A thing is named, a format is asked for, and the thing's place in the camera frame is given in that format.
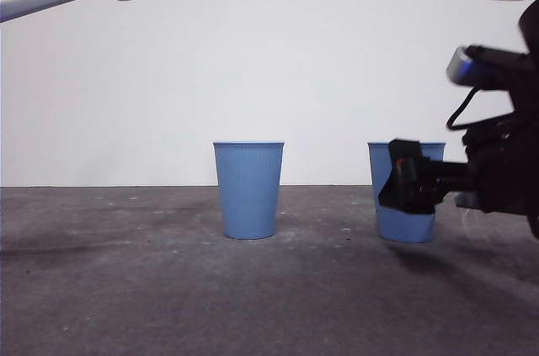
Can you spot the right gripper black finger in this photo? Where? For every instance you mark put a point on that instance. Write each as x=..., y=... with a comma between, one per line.
x=406, y=187

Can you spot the blue ribbed plastic cup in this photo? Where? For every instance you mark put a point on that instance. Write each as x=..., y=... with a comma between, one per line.
x=248, y=196
x=404, y=227

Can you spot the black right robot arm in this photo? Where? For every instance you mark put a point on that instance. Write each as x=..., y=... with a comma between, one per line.
x=522, y=162

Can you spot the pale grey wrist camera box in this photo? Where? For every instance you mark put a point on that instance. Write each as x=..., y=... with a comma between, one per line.
x=460, y=66

